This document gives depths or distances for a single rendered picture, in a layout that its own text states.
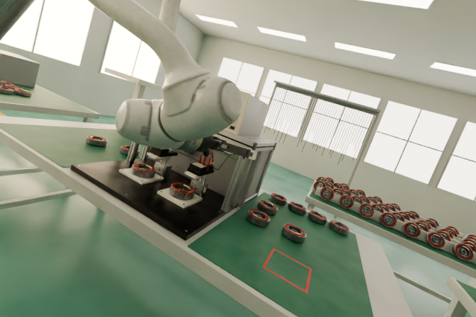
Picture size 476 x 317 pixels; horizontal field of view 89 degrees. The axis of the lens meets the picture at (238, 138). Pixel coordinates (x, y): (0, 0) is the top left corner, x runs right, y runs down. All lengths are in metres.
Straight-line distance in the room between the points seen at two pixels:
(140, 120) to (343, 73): 7.21
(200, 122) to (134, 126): 0.16
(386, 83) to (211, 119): 7.25
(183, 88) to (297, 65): 7.34
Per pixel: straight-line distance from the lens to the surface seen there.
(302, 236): 1.22
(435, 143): 7.67
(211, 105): 0.43
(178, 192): 1.11
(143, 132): 0.55
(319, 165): 7.37
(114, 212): 1.05
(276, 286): 0.90
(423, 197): 7.73
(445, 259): 2.28
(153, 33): 0.51
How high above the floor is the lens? 1.24
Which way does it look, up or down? 7 degrees down
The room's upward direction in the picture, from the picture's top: 19 degrees clockwise
